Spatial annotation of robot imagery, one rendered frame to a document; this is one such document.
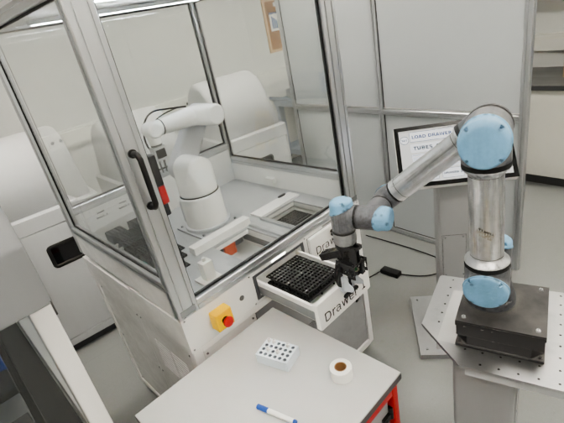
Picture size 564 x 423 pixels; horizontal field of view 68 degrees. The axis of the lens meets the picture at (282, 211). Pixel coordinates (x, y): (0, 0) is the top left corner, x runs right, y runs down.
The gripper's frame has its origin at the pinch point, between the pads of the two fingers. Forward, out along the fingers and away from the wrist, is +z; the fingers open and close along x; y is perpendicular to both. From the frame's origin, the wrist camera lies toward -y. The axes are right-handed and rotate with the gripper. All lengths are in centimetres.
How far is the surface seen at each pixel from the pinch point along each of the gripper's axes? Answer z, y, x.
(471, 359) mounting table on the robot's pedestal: 14.3, 40.5, 6.1
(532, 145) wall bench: 53, -32, 300
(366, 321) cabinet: 69, -35, 51
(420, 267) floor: 91, -51, 138
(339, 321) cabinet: 54, -35, 30
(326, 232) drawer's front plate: -0.1, -32.4, 27.5
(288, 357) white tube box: 10.9, -4.3, -28.3
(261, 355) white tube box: 11.0, -12.8, -32.8
